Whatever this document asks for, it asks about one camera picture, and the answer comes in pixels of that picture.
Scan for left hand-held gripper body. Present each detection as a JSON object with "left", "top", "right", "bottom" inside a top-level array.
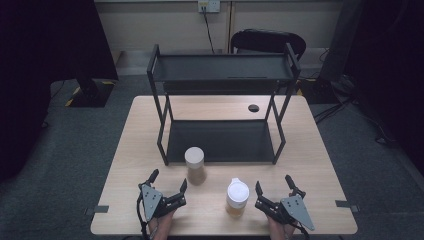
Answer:
[{"left": 137, "top": 181, "right": 188, "bottom": 221}]

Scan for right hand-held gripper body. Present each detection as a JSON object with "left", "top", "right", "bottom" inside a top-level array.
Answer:
[{"left": 254, "top": 194, "right": 316, "bottom": 232}]

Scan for spice jar white lid yellow button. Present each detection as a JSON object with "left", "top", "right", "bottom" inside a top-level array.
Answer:
[{"left": 225, "top": 177, "right": 250, "bottom": 219}]

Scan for spice jar with beige lid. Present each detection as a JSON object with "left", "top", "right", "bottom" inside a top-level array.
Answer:
[{"left": 184, "top": 146, "right": 208, "bottom": 187}]

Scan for black metal two-tier rack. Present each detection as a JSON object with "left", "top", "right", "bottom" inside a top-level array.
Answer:
[{"left": 146, "top": 42, "right": 302, "bottom": 167}]

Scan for person's right hand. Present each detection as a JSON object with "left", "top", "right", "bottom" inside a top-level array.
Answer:
[{"left": 266, "top": 214, "right": 297, "bottom": 240}]

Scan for person's left hand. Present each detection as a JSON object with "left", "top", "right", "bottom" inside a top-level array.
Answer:
[{"left": 147, "top": 211, "right": 175, "bottom": 240}]

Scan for black stand base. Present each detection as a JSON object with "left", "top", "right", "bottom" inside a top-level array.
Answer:
[{"left": 64, "top": 78, "right": 116, "bottom": 109}]

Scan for black chair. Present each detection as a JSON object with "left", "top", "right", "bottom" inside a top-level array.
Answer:
[{"left": 230, "top": 28, "right": 307, "bottom": 62}]

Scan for black curtain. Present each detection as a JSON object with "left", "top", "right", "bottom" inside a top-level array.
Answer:
[
  {"left": 344, "top": 0, "right": 424, "bottom": 174},
  {"left": 0, "top": 0, "right": 120, "bottom": 183}
]

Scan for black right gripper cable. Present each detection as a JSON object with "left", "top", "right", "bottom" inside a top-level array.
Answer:
[{"left": 293, "top": 223, "right": 312, "bottom": 240}]

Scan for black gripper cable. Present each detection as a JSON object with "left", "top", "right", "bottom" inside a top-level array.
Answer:
[
  {"left": 135, "top": 195, "right": 150, "bottom": 240},
  {"left": 293, "top": 223, "right": 312, "bottom": 240}
]

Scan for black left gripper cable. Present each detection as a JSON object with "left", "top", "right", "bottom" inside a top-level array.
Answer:
[{"left": 135, "top": 195, "right": 150, "bottom": 240}]

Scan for grey metal table bracket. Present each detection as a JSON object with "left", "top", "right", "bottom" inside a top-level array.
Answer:
[
  {"left": 334, "top": 199, "right": 361, "bottom": 214},
  {"left": 84, "top": 205, "right": 110, "bottom": 216}
]

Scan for black floor cables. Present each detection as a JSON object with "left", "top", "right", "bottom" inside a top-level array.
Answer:
[{"left": 313, "top": 94, "right": 396, "bottom": 148}]

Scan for black wall socket cable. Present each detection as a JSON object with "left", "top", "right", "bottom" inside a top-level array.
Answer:
[{"left": 201, "top": 6, "right": 216, "bottom": 55}]

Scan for white wall socket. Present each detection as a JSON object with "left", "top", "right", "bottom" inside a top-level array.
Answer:
[{"left": 197, "top": 0, "right": 221, "bottom": 14}]

